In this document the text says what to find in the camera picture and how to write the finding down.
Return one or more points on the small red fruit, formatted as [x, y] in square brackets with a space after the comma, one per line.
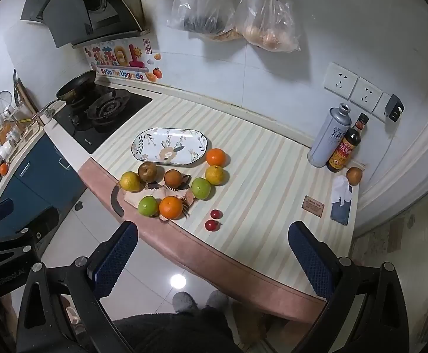
[211, 225]
[216, 213]

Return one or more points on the brown pear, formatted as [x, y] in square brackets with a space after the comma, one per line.
[147, 171]

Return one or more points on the black frying pan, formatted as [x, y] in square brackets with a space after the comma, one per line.
[76, 86]

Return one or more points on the black gas stove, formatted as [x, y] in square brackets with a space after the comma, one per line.
[107, 125]

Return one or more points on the cat-shaped mat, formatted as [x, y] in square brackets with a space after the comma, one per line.
[133, 199]

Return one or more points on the white wall socket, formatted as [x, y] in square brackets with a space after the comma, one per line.
[341, 80]
[365, 93]
[379, 106]

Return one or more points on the dark sauce bottle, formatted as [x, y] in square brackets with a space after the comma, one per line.
[344, 150]

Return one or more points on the plastic bag with dark contents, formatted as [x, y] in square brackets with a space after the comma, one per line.
[199, 11]

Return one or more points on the white tissue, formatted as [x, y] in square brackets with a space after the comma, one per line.
[341, 189]

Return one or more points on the grey gas canister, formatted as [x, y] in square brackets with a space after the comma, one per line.
[326, 139]

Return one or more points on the black plug charger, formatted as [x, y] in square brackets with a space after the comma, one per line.
[394, 107]

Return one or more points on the plastic bag with onions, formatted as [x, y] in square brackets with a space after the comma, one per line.
[269, 22]

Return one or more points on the brown round fruit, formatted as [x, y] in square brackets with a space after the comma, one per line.
[354, 175]

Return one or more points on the black range hood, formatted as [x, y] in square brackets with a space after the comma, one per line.
[74, 11]

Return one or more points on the wooden cutting board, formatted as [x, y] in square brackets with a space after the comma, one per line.
[24, 97]

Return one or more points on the colourful wall sticker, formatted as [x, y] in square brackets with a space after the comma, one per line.
[122, 57]

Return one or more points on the blue kitchen cabinet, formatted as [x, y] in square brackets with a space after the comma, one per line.
[41, 169]

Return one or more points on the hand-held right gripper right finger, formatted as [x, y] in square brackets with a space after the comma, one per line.
[309, 261]

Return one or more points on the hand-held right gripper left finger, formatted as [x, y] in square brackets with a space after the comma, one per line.
[116, 257]

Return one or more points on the small orange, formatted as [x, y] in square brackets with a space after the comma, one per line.
[3, 169]

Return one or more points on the small brown card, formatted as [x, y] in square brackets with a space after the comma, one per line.
[313, 206]

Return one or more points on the grey fuzzy slipper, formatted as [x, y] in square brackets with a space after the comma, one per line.
[216, 299]
[182, 301]

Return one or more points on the orange-brown round fruit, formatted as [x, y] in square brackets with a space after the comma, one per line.
[172, 178]

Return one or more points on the green apple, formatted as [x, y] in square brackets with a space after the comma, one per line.
[201, 188]
[148, 206]

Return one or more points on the person's dark fuzzy clothing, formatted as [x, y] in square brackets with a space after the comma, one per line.
[170, 332]

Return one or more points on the dish rack with tableware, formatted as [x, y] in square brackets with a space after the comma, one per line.
[11, 132]

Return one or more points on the yellow-green orange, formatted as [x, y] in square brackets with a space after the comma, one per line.
[131, 182]
[214, 175]

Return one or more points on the striped table mat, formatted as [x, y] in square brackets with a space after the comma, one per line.
[265, 176]

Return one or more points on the floral oval plate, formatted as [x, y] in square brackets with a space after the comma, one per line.
[155, 143]

